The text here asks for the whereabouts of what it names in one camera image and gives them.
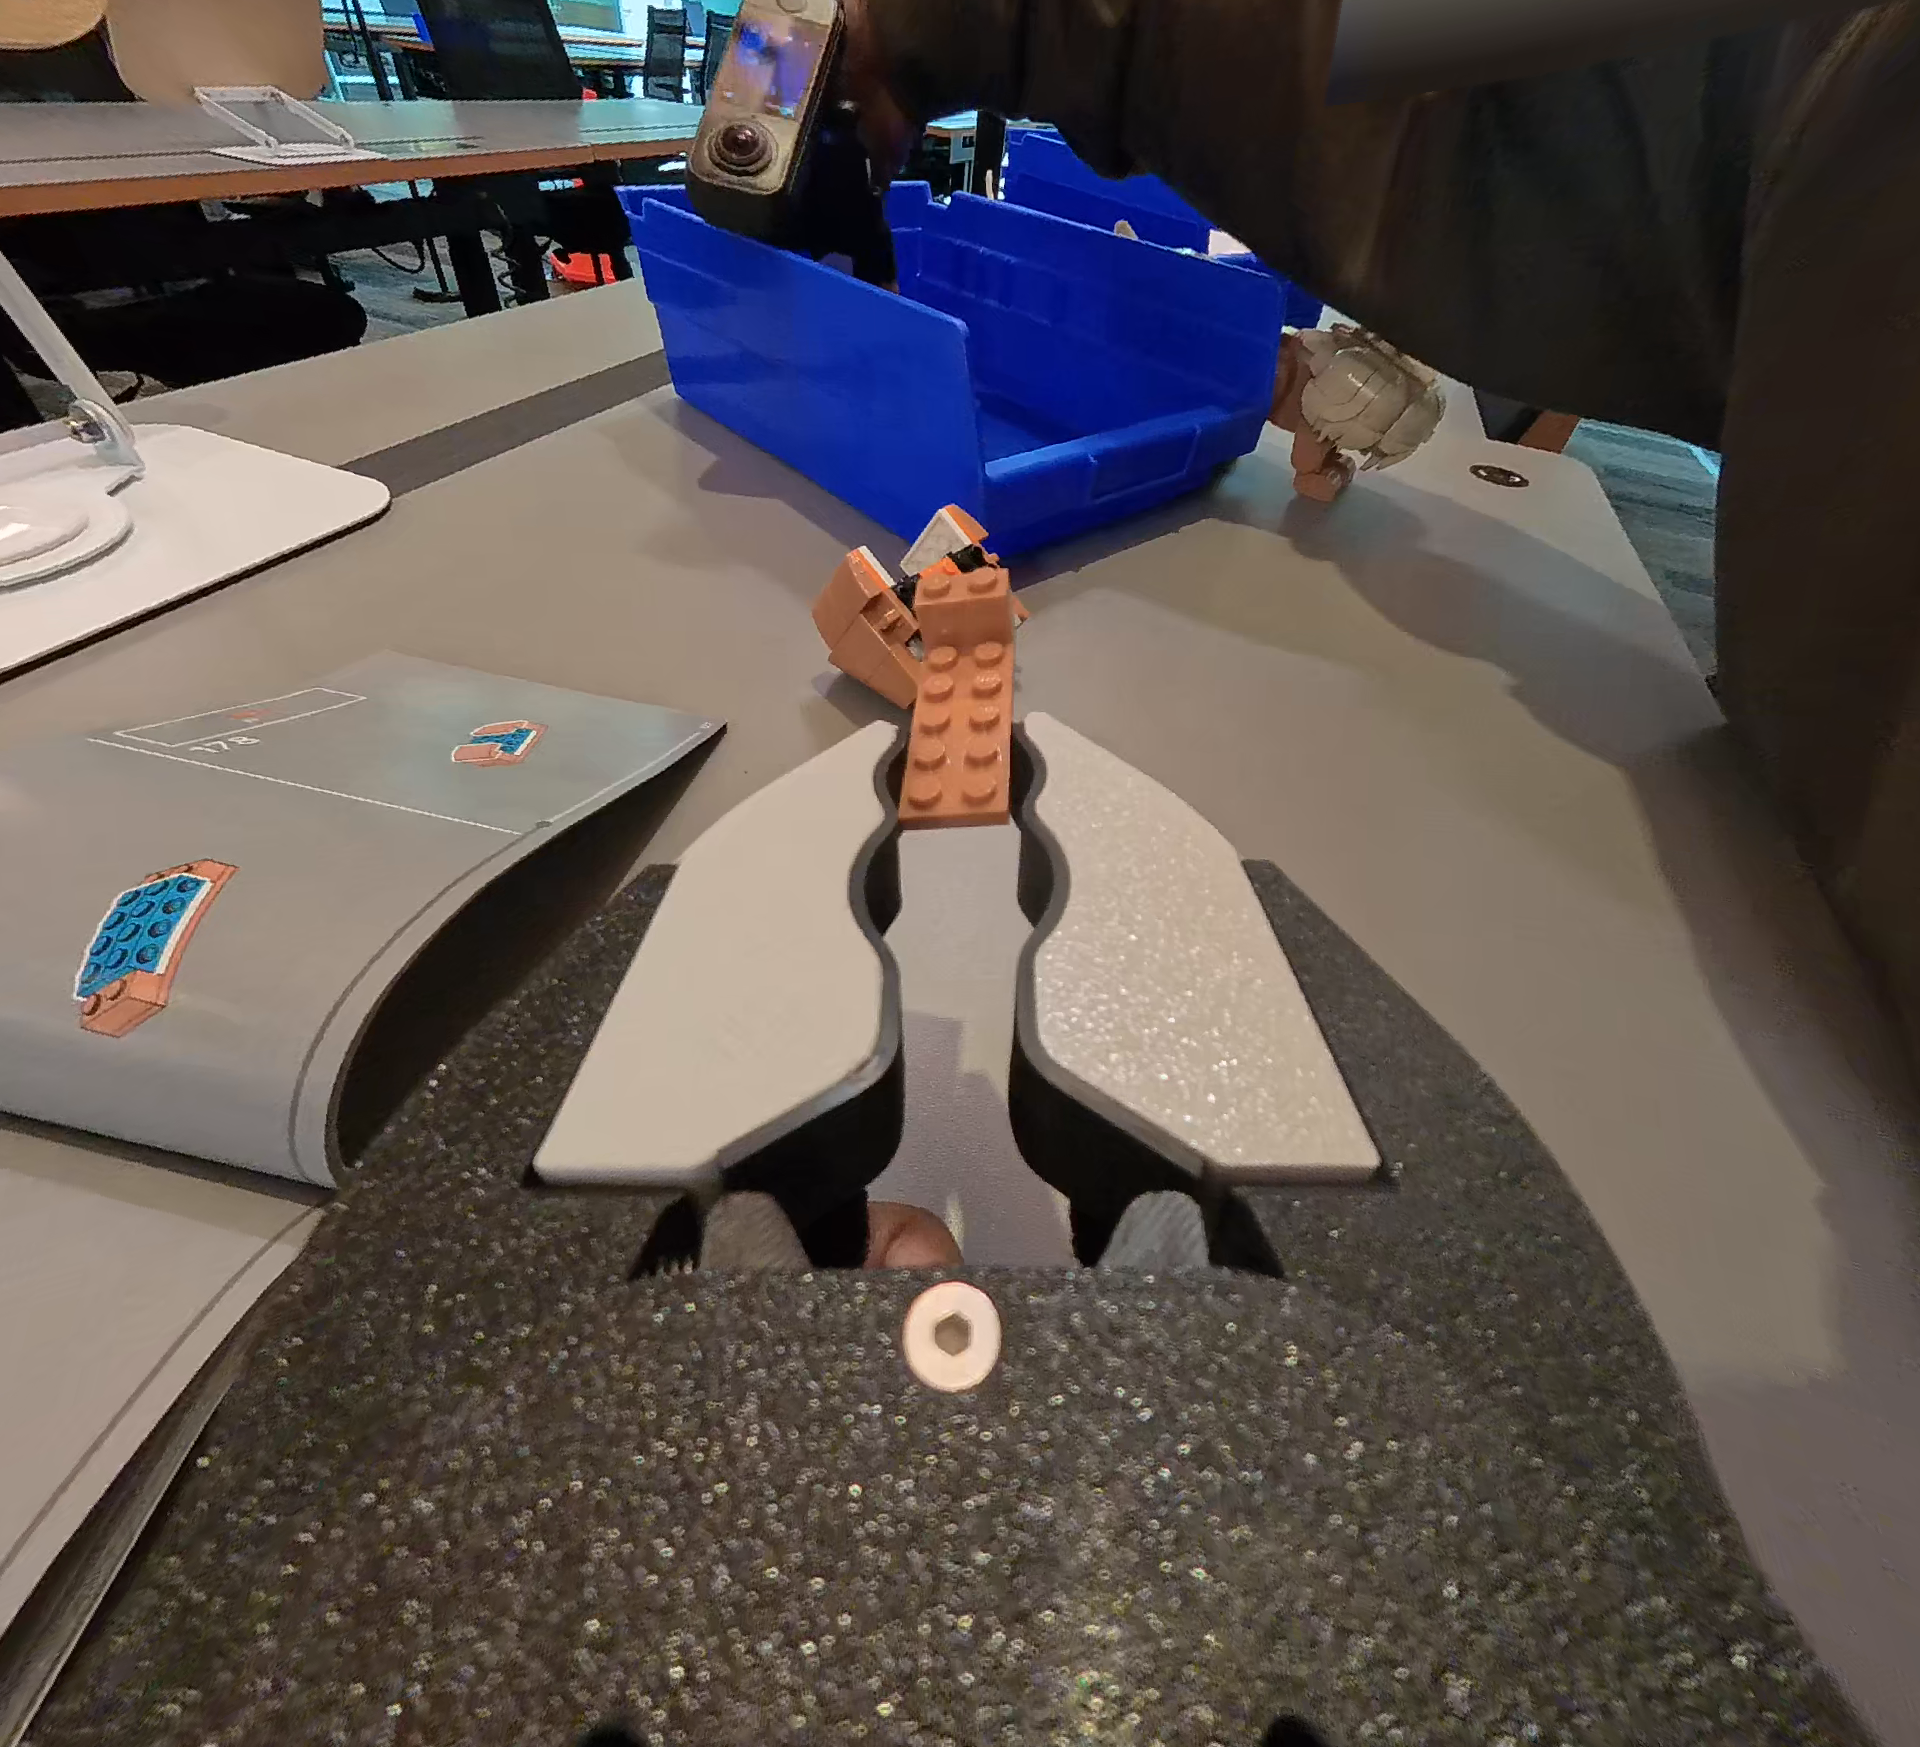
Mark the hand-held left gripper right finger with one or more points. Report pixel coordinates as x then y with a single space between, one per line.
1184 1010

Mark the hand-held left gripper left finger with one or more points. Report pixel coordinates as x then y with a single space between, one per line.
723 1010

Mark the blue plastic bin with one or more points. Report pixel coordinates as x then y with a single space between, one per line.
961 356
1106 188

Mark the long orange studded plate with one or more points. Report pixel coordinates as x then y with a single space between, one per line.
961 746

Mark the grey instruction booklet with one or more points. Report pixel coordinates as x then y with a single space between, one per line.
373 879

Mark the brown toy brick model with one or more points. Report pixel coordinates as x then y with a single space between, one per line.
859 626

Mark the tan two-stud brick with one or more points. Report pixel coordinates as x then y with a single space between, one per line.
961 611

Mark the person's right forearm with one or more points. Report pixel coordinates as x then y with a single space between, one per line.
1143 13

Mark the grey desk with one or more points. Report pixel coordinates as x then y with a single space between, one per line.
1353 798

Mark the long office table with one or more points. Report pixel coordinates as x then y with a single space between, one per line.
295 138

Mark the clear acrylic stand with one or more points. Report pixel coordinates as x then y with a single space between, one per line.
278 125

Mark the light wooden chair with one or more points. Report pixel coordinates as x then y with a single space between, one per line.
205 13

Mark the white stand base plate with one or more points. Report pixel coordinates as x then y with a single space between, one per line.
153 518

